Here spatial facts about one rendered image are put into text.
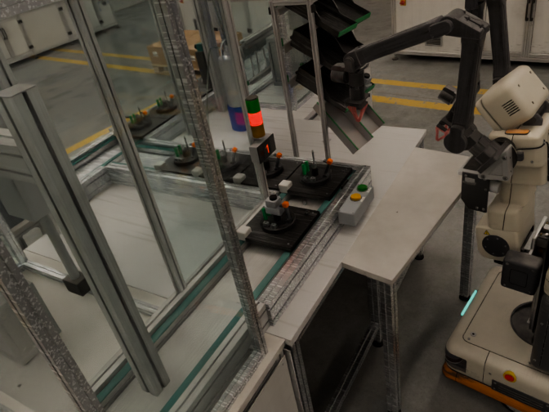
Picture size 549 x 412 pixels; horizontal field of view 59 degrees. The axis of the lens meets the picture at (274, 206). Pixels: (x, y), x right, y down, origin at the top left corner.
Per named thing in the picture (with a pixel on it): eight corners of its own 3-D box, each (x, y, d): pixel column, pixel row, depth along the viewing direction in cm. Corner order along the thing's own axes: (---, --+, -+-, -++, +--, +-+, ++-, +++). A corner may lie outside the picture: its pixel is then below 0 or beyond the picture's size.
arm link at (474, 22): (483, 21, 135) (496, 10, 141) (436, 16, 143) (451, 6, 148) (464, 156, 163) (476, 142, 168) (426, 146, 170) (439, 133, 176)
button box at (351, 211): (374, 198, 203) (373, 185, 200) (354, 226, 189) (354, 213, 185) (359, 194, 206) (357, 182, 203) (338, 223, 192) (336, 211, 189)
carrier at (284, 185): (352, 171, 214) (350, 145, 207) (329, 201, 197) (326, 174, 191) (304, 165, 226) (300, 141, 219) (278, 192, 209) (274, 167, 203)
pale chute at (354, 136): (368, 141, 226) (373, 136, 222) (353, 154, 218) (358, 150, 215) (328, 96, 227) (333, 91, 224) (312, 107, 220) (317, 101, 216)
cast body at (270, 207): (286, 209, 184) (283, 194, 180) (280, 216, 181) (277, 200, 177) (267, 206, 188) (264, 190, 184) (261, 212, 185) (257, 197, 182)
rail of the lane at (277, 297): (372, 185, 219) (370, 163, 213) (274, 326, 159) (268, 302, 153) (360, 183, 221) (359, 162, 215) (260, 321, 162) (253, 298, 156)
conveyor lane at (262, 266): (354, 188, 218) (353, 169, 213) (257, 321, 162) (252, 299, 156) (299, 180, 233) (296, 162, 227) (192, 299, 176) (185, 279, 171)
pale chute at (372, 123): (379, 127, 236) (385, 123, 232) (365, 139, 229) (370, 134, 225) (341, 84, 237) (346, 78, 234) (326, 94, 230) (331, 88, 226)
